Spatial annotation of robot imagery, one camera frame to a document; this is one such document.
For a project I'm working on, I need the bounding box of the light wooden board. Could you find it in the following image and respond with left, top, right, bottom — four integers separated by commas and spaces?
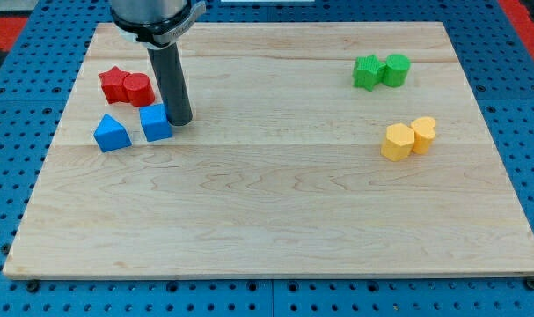
4, 22, 534, 280

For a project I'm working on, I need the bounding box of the blue cube block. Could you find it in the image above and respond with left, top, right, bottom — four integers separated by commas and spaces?
139, 104, 172, 142

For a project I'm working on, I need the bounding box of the green star block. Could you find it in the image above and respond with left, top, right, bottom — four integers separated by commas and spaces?
352, 55, 386, 92

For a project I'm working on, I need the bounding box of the yellow hexagon block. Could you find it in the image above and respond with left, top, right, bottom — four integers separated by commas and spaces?
380, 123, 415, 161

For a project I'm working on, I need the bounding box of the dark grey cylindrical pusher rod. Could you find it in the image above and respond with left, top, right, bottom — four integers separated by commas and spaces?
148, 43, 193, 126

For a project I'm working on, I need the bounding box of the red cylinder block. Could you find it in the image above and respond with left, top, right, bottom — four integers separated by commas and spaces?
123, 73, 156, 107

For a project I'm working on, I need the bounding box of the green cylinder block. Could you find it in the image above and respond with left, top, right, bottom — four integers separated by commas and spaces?
382, 54, 411, 87

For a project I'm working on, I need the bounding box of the blue triangle block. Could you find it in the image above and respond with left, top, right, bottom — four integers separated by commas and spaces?
93, 114, 132, 152

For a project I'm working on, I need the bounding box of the yellow heart block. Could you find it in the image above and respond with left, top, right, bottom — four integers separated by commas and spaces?
410, 116, 436, 154

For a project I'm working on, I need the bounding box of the red star block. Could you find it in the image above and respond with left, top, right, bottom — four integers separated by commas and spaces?
99, 66, 130, 104

